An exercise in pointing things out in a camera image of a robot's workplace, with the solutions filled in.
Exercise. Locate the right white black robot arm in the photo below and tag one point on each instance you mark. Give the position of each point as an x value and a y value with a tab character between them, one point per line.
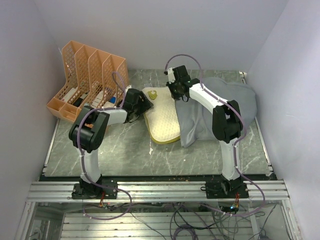
227	123

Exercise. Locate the aluminium mounting rail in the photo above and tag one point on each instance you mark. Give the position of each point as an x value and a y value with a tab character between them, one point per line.
159	191

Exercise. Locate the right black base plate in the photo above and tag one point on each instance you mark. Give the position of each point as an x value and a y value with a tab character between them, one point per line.
219	190

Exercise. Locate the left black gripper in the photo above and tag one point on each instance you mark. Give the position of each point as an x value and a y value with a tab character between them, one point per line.
146	105

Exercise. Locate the grey pillowcase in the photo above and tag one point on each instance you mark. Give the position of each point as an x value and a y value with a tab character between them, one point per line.
196	121

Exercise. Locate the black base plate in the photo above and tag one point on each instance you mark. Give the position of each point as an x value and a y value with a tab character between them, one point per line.
88	191
219	190

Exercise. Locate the cream yellow pillow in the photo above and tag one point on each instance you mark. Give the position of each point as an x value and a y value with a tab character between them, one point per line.
161	120

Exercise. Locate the white red box in organizer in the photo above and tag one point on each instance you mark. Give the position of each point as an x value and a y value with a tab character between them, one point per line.
71	96

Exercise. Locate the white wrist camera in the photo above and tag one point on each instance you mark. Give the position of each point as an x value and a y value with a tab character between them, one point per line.
170	74
127	88

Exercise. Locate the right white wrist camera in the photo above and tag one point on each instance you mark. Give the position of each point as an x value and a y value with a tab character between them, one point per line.
170	74

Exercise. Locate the orange plastic file organizer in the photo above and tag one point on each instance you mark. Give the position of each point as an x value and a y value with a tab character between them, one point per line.
97	74

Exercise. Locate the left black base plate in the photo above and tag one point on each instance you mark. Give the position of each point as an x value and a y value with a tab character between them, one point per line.
88	191

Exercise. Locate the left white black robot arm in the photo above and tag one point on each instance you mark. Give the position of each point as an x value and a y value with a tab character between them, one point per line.
87	134

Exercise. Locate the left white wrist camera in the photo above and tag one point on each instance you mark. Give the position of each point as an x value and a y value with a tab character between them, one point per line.
127	88

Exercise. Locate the blue capped item in organizer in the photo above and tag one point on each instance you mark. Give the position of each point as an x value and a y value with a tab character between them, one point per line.
112	100

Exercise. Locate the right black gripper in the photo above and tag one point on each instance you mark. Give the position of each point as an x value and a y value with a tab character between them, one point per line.
174	96

